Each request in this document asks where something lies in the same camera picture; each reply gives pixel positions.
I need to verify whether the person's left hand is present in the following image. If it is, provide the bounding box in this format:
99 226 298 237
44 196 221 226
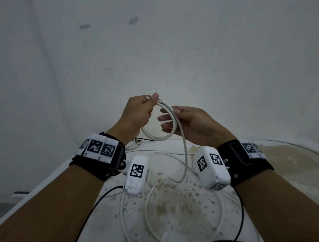
107 93 159 146

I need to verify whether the person's right hand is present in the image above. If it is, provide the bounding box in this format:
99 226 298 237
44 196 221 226
158 106 237 150

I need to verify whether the thick white cable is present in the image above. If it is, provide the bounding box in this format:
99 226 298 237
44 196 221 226
141 96 188 184

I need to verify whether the person's right forearm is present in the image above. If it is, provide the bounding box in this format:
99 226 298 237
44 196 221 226
234 169 319 242

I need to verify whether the person's left forearm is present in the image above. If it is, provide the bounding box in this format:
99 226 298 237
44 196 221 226
0 164 105 242

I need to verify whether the clear plastic basin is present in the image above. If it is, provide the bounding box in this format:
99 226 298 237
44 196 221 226
252 139 319 200

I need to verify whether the black cable tie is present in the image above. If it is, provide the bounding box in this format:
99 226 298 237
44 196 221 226
135 137 155 145

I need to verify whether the thin white cable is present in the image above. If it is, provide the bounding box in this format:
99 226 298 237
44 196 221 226
126 150 195 160

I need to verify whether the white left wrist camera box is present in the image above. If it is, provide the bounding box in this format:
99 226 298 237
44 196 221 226
118 155 150 198

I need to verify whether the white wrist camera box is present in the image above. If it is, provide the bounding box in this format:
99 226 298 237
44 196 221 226
193 146 232 191
118 155 150 198

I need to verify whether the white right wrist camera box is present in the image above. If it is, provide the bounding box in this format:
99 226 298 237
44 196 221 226
193 146 232 191

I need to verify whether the black left wrist strap with markers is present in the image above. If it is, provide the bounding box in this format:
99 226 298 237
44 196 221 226
69 132 126 182

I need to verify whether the black wrist strap with markers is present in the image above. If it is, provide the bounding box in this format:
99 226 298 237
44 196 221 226
69 132 126 182
216 139 274 187

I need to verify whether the black right wrist strap with markers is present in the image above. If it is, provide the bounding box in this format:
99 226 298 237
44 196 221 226
216 139 274 187

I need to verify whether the looped white cable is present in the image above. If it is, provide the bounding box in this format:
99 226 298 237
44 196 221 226
145 185 225 242

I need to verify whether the black cable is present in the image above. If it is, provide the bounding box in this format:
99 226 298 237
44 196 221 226
214 187 245 242
75 185 124 242

